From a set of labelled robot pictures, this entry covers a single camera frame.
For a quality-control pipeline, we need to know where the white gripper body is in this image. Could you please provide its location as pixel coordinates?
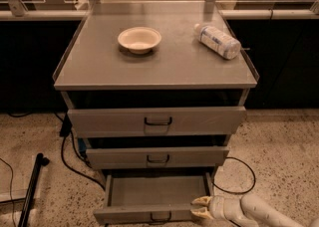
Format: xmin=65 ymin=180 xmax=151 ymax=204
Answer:
xmin=208 ymin=196 xmax=258 ymax=227

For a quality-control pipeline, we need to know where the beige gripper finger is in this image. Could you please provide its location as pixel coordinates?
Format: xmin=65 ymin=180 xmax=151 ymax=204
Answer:
xmin=191 ymin=196 xmax=212 ymax=206
xmin=190 ymin=207 xmax=213 ymax=220

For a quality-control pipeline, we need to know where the grey drawer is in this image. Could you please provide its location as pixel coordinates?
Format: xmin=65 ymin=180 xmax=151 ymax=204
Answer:
xmin=94 ymin=171 xmax=213 ymax=225
xmin=68 ymin=107 xmax=245 ymax=138
xmin=87 ymin=146 xmax=229 ymax=169

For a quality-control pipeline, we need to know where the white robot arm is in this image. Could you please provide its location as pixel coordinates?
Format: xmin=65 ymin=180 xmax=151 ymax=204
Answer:
xmin=190 ymin=194 xmax=303 ymax=227

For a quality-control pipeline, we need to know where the grey drawer cabinet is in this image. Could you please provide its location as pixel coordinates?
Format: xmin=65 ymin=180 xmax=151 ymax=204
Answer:
xmin=55 ymin=2 xmax=257 ymax=173

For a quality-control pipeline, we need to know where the clear plastic water bottle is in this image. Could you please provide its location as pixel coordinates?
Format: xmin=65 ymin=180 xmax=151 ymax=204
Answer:
xmin=193 ymin=24 xmax=241 ymax=60

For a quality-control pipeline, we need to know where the black pole on floor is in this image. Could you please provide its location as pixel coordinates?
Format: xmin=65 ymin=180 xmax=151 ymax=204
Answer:
xmin=18 ymin=153 xmax=50 ymax=227

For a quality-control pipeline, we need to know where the white bowl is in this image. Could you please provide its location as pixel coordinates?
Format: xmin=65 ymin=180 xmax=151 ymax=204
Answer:
xmin=118 ymin=27 xmax=161 ymax=55

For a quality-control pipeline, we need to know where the black floor cable right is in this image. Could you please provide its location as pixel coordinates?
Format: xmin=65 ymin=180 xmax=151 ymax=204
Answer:
xmin=212 ymin=156 xmax=257 ymax=195

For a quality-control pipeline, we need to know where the black floor cable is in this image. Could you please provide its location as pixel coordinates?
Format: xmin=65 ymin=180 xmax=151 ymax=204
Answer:
xmin=53 ymin=111 xmax=108 ymax=192
xmin=212 ymin=156 xmax=257 ymax=195

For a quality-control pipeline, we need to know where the black floor cable left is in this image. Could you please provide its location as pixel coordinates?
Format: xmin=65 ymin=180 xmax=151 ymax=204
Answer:
xmin=53 ymin=111 xmax=108 ymax=192

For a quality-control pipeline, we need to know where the white horizontal rail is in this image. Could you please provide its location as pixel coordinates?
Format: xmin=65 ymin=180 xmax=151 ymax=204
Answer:
xmin=0 ymin=10 xmax=319 ymax=21

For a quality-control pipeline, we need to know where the thin black cable far left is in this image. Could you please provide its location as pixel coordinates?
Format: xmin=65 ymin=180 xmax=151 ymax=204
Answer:
xmin=0 ymin=157 xmax=17 ymax=227

